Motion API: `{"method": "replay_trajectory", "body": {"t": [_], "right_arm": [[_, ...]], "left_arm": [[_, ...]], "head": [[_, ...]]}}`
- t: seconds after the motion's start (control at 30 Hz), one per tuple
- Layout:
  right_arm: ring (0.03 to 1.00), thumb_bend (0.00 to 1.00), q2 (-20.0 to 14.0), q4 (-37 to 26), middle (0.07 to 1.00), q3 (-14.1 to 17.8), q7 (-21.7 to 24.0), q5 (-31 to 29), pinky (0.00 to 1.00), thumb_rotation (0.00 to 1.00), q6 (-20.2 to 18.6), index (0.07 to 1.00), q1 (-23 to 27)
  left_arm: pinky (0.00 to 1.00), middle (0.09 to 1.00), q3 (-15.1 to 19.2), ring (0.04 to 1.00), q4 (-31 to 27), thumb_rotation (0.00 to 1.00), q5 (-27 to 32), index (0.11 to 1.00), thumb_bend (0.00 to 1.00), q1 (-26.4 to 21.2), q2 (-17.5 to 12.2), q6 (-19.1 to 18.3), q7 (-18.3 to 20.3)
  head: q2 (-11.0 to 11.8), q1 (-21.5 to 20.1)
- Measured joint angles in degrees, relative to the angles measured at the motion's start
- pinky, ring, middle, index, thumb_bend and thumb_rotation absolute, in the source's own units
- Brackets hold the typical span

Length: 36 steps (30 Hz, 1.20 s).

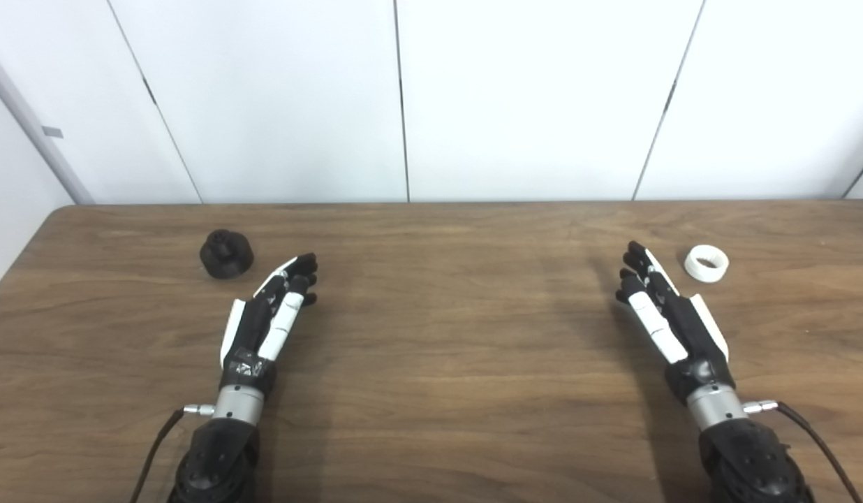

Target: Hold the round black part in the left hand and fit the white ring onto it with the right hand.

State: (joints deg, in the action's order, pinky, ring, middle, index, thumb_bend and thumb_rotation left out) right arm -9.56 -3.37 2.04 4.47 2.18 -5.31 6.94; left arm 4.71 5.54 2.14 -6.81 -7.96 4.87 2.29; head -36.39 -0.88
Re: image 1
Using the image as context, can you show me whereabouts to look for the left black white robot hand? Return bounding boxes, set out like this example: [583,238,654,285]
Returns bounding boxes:
[219,253,319,396]

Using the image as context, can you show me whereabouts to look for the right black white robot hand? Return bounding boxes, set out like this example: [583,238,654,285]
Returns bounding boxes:
[615,241,738,406]

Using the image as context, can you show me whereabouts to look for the white ring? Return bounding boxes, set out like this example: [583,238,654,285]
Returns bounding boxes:
[684,245,730,284]

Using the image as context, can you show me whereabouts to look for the round black part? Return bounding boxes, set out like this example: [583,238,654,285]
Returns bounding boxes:
[199,229,255,280]

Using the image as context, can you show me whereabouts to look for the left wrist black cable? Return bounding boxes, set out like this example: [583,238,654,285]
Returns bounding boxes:
[129,404,216,503]

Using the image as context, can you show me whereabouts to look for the grey wall corner trim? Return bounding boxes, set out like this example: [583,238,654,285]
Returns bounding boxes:
[0,42,96,205]

